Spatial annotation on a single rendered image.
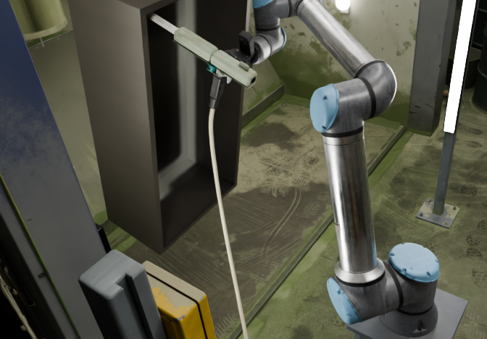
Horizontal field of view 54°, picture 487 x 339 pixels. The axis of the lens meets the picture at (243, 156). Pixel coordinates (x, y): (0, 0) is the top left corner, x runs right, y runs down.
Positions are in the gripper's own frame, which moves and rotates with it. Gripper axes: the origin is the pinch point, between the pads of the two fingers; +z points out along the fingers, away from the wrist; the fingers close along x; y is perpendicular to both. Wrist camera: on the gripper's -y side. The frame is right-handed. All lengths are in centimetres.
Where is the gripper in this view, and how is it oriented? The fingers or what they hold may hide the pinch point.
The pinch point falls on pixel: (218, 69)
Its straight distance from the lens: 155.1
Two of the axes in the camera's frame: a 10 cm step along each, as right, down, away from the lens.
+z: -5.7, 4.9, -6.6
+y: -2.4, 6.6, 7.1
